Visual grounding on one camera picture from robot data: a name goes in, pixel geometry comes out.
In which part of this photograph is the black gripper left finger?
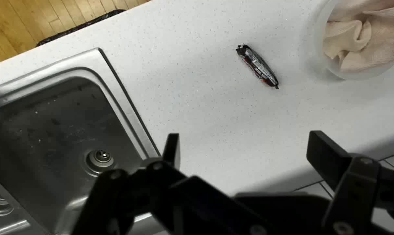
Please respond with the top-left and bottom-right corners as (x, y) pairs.
(71, 132), (277, 235)

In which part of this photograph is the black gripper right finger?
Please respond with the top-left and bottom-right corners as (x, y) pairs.
(307, 129), (394, 235)

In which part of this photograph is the cream tea towel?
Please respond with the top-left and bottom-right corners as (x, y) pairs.
(323, 0), (394, 73)

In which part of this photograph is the translucent plastic bowl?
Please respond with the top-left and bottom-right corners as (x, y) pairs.
(307, 0), (394, 82)

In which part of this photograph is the stainless steel double sink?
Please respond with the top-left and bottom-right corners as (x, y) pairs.
(0, 47), (162, 235)

